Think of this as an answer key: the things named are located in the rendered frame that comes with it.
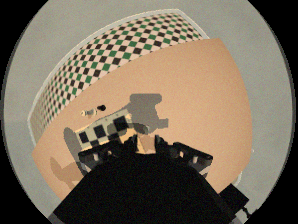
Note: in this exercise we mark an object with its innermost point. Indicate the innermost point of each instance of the chessboard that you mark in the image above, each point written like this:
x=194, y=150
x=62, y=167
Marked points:
x=118, y=126

